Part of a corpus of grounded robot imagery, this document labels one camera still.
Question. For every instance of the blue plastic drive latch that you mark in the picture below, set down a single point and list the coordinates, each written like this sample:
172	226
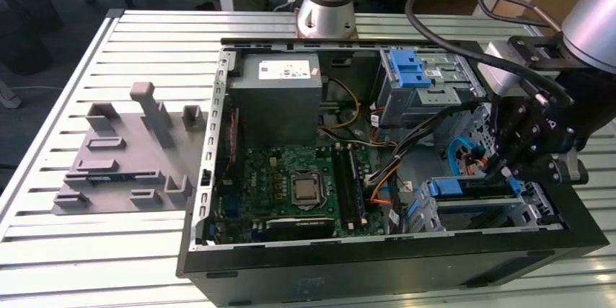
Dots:
406	70

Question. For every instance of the RAM stick in slot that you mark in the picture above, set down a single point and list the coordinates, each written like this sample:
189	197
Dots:
357	185

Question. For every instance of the grey table foot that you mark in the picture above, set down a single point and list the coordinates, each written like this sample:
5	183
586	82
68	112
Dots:
10	100

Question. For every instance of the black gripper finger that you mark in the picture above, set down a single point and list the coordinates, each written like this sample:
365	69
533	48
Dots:
521	135
548	171

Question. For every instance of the RAM stick on rack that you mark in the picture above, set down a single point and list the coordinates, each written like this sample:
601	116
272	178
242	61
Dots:
102	177

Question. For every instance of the grey parts rack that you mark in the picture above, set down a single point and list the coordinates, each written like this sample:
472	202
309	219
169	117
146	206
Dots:
134	145

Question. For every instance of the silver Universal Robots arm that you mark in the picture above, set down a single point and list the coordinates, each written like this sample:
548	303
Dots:
326	16

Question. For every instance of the metal optical drive cage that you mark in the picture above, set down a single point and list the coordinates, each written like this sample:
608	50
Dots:
433	100

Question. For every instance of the grey power supply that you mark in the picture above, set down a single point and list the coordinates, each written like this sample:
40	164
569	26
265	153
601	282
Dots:
273	113

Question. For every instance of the silver CPU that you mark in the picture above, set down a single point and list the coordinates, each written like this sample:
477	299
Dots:
305	189

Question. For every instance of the green motherboard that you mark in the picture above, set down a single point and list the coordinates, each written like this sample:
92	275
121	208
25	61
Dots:
269	167

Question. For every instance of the black graphics card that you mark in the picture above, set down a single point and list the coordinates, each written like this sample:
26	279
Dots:
297	226

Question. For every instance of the black PC case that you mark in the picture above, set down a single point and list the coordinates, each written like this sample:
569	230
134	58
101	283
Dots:
336	275

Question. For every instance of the black office chair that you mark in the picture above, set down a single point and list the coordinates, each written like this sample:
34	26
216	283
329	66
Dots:
28	34

